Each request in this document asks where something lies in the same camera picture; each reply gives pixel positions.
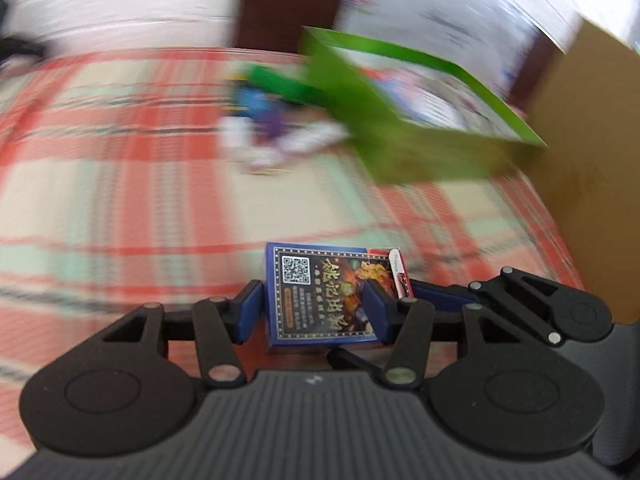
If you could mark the black camera on grey handle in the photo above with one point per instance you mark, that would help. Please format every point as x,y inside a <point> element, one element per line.
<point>17,45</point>

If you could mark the black marker blue cap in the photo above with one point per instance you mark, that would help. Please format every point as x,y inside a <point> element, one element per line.
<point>249,101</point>

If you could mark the purple keychain with tags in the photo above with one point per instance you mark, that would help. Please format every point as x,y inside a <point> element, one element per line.
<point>290,133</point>

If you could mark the brown cardboard box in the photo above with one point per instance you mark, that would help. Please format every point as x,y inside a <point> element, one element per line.
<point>586,109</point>

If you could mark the green cardboard box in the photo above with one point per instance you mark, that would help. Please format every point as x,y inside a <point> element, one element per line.
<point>412,116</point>

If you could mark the plaid bed sheet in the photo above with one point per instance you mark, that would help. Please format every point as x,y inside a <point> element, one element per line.
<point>117,187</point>

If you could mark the black marker white cap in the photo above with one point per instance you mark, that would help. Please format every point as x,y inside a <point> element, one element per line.
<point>236,136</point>

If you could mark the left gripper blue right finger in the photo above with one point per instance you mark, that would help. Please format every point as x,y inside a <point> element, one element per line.
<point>405,324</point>

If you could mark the green eraser box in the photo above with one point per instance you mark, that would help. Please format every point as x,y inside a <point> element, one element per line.
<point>289,89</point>

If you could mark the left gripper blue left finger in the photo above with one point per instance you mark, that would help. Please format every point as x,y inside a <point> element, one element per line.
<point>219,325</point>

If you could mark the blue playing card box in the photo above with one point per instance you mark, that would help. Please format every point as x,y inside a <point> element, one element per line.
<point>314,294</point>

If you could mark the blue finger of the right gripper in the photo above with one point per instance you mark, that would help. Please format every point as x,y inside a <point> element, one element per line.
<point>451,297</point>

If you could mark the red white small box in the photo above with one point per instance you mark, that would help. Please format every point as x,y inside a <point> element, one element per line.
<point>392,272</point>

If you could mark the dark brown headboard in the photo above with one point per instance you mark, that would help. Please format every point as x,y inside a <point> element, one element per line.
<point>278,25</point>

